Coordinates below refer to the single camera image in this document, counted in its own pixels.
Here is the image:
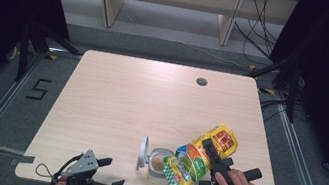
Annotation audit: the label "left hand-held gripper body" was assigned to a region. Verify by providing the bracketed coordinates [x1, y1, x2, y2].
[64, 146, 108, 185]

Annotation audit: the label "yellow seasoning pouch green cap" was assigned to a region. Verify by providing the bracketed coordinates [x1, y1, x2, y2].
[159, 114, 242, 185]

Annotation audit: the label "grey lidded clear jar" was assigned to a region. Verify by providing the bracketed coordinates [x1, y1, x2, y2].
[133, 134, 179, 185]

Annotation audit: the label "yellow black floor tape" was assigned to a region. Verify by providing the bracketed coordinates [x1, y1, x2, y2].
[258, 86, 277, 97]
[44, 52, 58, 62]

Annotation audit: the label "black metal stand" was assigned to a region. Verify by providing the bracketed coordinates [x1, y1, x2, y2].
[239, 49, 306, 123]
[11, 16, 86, 92]

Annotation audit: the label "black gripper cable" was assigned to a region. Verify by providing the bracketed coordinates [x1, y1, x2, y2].
[49, 149, 84, 185]

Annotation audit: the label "thin grey cord loop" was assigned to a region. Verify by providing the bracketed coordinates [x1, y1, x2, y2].
[34, 161, 57, 180]

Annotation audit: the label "grey table cable grommet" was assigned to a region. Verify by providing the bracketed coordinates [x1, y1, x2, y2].
[195, 76, 209, 87]

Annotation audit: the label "black floor cables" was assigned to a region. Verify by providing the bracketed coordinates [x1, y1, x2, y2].
[257, 95, 291, 125]

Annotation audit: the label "thin white floor cable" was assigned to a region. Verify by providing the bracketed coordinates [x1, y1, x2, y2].
[115, 7, 255, 70]

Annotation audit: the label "bundle of black hanging cables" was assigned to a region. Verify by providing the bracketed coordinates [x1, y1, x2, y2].
[228, 0, 285, 68]

